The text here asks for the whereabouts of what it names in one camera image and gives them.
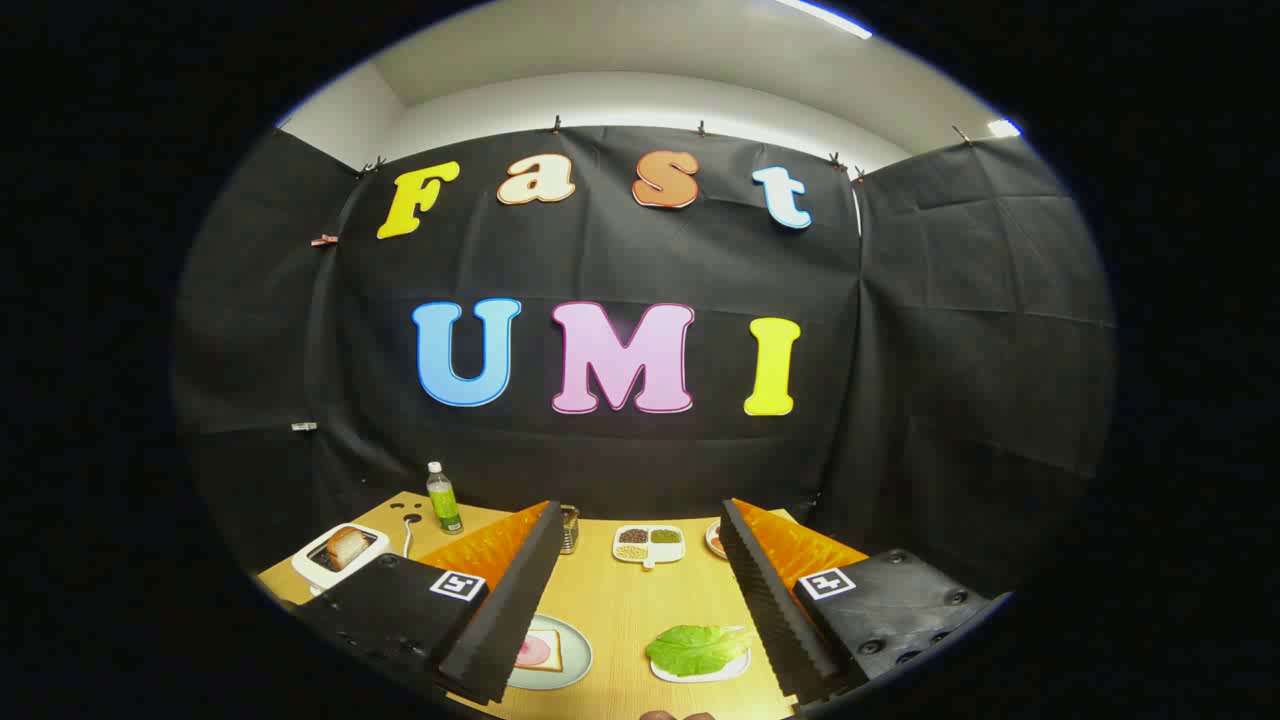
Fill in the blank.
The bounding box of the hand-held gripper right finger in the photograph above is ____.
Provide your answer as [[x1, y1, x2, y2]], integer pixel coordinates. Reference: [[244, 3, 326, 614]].
[[718, 497, 1011, 713]]

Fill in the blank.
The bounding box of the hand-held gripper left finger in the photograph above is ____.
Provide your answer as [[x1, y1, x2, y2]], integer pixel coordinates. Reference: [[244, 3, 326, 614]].
[[298, 500, 567, 706]]

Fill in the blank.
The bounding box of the green lettuce leaf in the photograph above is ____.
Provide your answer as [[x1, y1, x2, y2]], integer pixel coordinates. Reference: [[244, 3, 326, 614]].
[[645, 625, 753, 678]]

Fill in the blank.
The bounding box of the toast bread slice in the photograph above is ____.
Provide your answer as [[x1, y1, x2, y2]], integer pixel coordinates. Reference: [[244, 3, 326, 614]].
[[325, 527, 369, 571]]

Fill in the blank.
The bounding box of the square bread slice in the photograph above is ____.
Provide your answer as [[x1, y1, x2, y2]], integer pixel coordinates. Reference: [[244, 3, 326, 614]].
[[513, 630, 564, 673]]

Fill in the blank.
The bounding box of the pale green round plate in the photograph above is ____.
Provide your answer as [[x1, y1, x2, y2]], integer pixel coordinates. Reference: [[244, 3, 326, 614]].
[[507, 613, 594, 692]]

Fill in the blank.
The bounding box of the white rounded square plate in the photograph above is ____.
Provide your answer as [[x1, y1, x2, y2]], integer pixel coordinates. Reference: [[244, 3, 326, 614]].
[[650, 628, 753, 685]]

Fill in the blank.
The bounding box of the green drink bottle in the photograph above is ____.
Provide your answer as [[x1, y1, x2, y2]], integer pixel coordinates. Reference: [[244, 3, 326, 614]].
[[427, 461, 464, 536]]

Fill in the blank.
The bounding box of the white divided dish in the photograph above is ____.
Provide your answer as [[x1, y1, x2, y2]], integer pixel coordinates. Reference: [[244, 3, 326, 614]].
[[612, 524, 687, 569]]

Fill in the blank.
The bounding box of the white toaster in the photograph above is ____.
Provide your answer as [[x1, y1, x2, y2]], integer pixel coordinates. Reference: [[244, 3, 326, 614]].
[[291, 523, 391, 591]]

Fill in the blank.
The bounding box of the black backdrop cloth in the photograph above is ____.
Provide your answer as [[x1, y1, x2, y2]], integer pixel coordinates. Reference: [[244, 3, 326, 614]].
[[172, 125, 1118, 601]]

